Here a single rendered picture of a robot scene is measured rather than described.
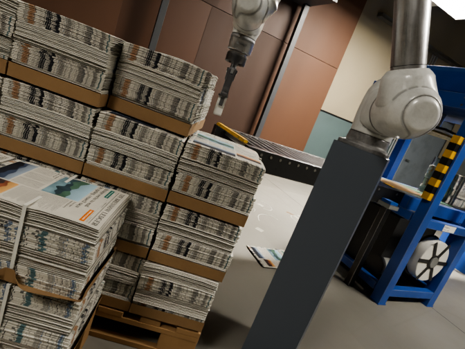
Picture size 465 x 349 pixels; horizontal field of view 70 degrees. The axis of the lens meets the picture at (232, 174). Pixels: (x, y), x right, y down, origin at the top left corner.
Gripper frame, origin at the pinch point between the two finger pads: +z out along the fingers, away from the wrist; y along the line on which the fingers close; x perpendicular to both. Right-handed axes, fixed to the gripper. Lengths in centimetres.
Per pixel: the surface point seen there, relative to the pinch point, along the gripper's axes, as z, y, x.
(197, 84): -5.1, 14.6, -9.3
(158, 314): 79, 19, 4
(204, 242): 45.3, 18.1, 10.6
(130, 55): -6.2, 11.8, -32.8
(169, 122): 9.7, 14.7, -14.0
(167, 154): 19.0, 19.1, -11.1
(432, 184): 3, -77, 150
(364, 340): 96, -29, 122
